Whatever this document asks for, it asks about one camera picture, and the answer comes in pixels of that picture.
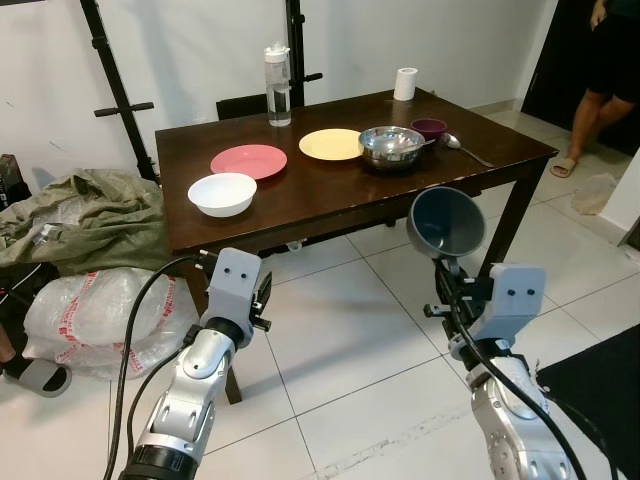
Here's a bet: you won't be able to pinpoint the dark grey cup with handle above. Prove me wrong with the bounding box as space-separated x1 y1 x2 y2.
405 186 487 263

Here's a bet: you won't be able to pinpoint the white bowl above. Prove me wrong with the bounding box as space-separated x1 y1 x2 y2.
187 173 258 218

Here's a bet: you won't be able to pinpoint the dark wooden table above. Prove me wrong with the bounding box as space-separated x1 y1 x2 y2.
155 88 558 406

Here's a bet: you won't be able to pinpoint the pink plate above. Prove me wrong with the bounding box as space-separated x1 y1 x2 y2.
210 144 289 181

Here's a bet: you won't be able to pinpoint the metal spoon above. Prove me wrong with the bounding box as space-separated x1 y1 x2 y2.
437 132 496 169

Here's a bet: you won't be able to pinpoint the stainless steel bowl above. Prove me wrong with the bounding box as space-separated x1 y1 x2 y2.
358 125 428 173

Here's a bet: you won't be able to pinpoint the small maroon bowl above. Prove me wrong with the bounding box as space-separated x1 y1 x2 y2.
411 118 448 142

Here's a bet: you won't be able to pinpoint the yellow plate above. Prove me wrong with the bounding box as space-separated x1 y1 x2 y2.
298 128 369 162

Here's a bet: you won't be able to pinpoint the beige slipper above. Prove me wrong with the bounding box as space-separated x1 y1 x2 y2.
550 155 581 179

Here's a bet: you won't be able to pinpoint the translucent plastic bag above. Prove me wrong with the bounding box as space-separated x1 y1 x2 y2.
572 172 621 216

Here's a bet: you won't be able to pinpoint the clear plastic bag red print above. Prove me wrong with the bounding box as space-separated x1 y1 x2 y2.
22 268 201 381

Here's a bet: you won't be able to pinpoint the black floor mat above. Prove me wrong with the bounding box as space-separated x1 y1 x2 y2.
535 325 640 480

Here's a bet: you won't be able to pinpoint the black chair back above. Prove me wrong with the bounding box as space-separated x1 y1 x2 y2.
216 93 269 122

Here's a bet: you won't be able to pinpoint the dark grey door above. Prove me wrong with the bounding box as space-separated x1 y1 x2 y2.
620 212 640 253

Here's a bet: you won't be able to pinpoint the clear plastic water bottle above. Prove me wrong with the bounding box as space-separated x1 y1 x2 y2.
263 42 293 128

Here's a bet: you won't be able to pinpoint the olive green cloth bag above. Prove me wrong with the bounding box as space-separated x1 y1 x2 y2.
0 168 173 276

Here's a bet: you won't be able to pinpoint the white paper roll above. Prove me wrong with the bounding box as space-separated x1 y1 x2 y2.
393 67 419 103

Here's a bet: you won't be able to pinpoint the grey slide sandal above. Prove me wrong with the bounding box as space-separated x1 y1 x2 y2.
0 355 73 399

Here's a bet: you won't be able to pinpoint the black metal stand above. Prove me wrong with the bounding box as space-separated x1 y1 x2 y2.
78 0 161 183
283 0 324 109

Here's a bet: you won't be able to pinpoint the seated person bare leg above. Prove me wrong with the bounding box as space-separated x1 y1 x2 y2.
0 320 26 371

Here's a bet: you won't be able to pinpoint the standing person black shorts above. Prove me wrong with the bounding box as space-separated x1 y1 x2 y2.
551 0 640 179

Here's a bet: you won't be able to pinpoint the dark box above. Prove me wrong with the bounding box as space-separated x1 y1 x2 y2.
0 153 29 206

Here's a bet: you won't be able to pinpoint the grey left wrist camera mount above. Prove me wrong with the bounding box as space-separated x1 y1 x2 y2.
203 248 263 323

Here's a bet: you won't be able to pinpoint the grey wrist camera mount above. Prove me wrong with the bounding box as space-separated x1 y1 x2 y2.
470 264 547 346
203 248 263 323

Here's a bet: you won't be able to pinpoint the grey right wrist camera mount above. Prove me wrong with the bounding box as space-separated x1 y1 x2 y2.
470 264 547 346

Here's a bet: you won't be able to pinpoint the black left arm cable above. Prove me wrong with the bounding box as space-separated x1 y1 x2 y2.
103 255 216 480

